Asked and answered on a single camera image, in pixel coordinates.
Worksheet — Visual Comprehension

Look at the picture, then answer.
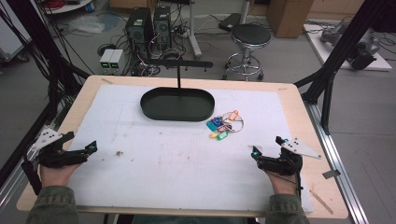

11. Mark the white desk leg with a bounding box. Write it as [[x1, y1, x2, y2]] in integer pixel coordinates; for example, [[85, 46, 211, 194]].
[[186, 0, 203, 59]]

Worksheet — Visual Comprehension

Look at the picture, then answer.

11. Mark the white floor board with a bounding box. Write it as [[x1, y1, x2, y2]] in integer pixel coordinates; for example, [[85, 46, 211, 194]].
[[303, 22, 393, 72]]

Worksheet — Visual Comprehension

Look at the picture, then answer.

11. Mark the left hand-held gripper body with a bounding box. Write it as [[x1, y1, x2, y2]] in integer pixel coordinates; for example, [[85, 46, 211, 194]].
[[32, 126, 90, 169]]

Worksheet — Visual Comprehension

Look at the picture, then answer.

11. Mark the aluminium rail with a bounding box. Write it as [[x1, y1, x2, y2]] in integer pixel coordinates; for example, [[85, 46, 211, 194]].
[[304, 102, 370, 224]]

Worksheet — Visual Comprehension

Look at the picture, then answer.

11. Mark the grey tape piece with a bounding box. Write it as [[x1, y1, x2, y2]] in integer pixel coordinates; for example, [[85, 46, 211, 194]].
[[321, 169, 342, 180]]

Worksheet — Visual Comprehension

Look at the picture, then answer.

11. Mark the black key rack with tray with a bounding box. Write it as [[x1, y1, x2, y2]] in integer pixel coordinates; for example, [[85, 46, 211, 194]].
[[139, 58, 216, 122]]

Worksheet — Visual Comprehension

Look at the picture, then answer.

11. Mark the white table mat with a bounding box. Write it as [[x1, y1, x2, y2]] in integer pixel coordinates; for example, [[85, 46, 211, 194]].
[[66, 84, 314, 213]]

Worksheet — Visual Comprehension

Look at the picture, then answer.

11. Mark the bunch of coloured key tags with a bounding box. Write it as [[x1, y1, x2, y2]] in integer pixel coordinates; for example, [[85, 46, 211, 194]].
[[205, 109, 245, 142]]

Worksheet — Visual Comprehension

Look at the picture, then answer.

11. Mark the clear plastic bag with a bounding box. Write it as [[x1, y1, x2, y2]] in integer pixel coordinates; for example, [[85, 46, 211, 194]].
[[67, 15, 106, 35]]

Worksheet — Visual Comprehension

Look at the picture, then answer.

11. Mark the black metal frame strut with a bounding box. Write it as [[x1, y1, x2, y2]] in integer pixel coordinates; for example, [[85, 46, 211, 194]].
[[5, 0, 92, 97], [293, 0, 396, 135]]

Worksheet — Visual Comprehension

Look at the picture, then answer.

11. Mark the flat black device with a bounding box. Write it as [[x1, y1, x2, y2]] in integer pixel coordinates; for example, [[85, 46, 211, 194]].
[[217, 12, 243, 33]]

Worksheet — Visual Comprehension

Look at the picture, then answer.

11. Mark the black computer tower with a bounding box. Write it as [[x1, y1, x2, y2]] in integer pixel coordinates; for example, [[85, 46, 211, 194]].
[[125, 7, 154, 52], [152, 6, 173, 49]]

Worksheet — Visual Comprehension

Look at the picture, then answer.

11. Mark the person's left hand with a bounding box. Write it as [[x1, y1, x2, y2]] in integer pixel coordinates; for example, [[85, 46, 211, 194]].
[[39, 163, 83, 189]]

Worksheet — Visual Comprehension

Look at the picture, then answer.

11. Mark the brown cardboard box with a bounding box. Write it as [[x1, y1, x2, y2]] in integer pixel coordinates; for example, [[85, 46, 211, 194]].
[[266, 0, 315, 39]]

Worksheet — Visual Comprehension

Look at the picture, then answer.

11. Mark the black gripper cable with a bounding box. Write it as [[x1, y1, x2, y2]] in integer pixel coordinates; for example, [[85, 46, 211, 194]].
[[266, 170, 304, 201]]

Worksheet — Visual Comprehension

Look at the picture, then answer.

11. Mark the flat wooden stick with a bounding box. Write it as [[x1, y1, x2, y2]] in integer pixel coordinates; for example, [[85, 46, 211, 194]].
[[308, 189, 334, 216]]

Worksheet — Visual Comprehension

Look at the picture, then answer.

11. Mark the white bench power supply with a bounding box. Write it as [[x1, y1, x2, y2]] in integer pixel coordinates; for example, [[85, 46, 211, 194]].
[[99, 49, 115, 76], [108, 49, 125, 76]]

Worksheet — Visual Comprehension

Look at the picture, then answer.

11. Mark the black round stool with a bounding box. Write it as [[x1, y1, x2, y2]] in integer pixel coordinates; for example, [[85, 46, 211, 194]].
[[221, 23, 273, 82]]

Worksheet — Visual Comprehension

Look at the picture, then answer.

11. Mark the person's right hand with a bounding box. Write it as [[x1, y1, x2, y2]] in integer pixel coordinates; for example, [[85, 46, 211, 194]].
[[263, 169, 301, 196]]

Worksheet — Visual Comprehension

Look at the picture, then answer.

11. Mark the grey robot device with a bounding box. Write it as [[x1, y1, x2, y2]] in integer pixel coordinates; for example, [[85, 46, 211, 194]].
[[319, 21, 381, 71]]

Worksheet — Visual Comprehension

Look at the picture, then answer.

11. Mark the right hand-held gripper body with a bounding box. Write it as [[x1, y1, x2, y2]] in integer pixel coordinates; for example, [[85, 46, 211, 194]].
[[257, 137, 323, 176]]

